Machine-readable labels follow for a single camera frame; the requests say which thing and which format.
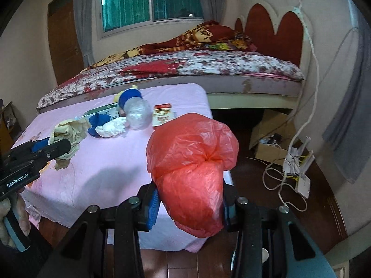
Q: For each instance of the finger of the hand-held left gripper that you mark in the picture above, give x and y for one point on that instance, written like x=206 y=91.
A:
x=39 y=145
x=56 y=149

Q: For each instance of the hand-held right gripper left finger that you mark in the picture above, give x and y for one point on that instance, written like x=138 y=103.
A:
x=153 y=208

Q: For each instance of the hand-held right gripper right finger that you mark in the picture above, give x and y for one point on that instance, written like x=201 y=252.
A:
x=227 y=212

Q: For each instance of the beige glove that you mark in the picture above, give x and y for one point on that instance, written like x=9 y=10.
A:
x=69 y=130

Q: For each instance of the red plastic bag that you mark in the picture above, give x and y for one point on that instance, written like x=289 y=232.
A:
x=188 y=165

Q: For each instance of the blue printed cup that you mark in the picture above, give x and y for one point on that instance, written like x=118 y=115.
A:
x=130 y=97

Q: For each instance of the person's left hand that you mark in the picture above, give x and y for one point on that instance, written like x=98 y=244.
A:
x=23 y=217

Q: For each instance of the cluttered shelf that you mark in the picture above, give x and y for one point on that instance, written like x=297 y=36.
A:
x=7 y=121

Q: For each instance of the pink tablecloth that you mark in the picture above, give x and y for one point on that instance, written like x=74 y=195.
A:
x=101 y=165

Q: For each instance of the crumpled blue wrapper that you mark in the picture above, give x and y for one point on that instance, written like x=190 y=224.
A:
x=98 y=120

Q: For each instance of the crumpled white tissue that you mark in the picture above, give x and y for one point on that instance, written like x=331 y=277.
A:
x=111 y=129

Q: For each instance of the green and white carton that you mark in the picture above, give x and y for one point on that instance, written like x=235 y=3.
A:
x=107 y=110

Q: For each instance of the white router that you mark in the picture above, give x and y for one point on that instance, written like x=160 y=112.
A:
x=303 y=179

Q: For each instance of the crumpled yellow cloth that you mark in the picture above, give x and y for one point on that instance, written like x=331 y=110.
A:
x=119 y=95

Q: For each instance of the clear plastic bottle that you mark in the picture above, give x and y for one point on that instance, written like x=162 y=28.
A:
x=139 y=115

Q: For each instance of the red snack packet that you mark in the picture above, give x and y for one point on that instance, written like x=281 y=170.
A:
x=163 y=114

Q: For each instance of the cardboard box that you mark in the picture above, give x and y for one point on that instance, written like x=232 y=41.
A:
x=272 y=124

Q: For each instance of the brown wooden door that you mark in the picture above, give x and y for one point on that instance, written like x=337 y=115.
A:
x=63 y=40

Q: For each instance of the floral bed mattress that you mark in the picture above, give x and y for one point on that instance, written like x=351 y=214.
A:
x=217 y=63

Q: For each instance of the grey hanging cloth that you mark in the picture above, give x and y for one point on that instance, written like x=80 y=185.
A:
x=353 y=107

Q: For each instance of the colourful pillow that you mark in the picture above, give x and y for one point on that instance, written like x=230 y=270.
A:
x=232 y=45

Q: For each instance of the red patterned blanket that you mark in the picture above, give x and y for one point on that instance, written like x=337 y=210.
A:
x=197 y=36

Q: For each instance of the red heart-shaped headboard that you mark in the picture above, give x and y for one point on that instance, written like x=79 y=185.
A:
x=272 y=31

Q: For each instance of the cream bed frame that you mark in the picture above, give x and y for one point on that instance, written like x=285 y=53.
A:
x=252 y=101

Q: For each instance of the window with white frame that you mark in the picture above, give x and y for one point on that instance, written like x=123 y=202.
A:
x=150 y=0

